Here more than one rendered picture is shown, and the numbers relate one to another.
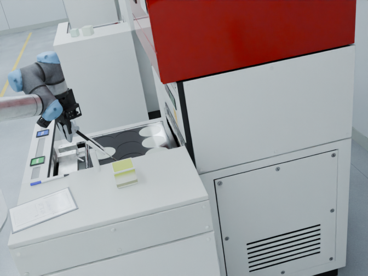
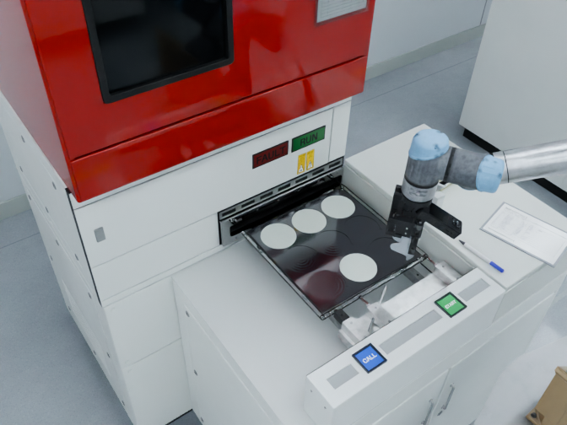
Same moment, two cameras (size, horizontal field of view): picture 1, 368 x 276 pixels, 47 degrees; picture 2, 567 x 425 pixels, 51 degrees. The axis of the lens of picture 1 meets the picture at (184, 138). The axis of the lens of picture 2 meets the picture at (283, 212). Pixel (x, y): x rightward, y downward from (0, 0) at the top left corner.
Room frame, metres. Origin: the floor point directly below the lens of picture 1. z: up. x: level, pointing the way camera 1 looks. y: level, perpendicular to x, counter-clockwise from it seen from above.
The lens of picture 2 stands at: (2.30, 1.18, 2.09)
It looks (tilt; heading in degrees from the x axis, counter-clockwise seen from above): 43 degrees down; 241
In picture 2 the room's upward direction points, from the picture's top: 2 degrees clockwise
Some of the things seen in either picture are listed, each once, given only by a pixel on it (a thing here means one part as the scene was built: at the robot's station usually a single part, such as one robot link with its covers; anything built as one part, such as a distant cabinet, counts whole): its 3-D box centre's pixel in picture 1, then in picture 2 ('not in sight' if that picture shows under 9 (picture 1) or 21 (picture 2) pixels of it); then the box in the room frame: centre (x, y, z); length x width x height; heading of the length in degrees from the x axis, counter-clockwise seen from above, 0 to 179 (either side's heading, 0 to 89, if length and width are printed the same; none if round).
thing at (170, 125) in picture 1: (175, 136); (284, 204); (1.66, 0.03, 0.89); 0.44 x 0.02 x 0.10; 8
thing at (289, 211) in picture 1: (247, 186); (187, 265); (1.89, -0.29, 0.41); 0.82 x 0.71 x 0.82; 8
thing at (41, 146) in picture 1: (45, 161); (407, 347); (1.63, 0.61, 0.89); 0.55 x 0.09 x 0.14; 8
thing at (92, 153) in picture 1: (97, 153); (433, 196); (1.36, 0.32, 1.03); 0.06 x 0.04 x 0.13; 98
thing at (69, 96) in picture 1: (64, 105); (409, 212); (1.56, 0.44, 1.16); 0.09 x 0.08 x 0.12; 135
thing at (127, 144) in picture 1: (128, 147); (332, 244); (1.62, 0.24, 0.90); 0.34 x 0.34 x 0.01; 8
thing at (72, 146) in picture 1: (68, 147); (357, 333); (1.72, 0.52, 0.89); 0.08 x 0.03 x 0.03; 98
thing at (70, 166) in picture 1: (68, 170); (402, 310); (1.57, 0.50, 0.87); 0.36 x 0.08 x 0.03; 8
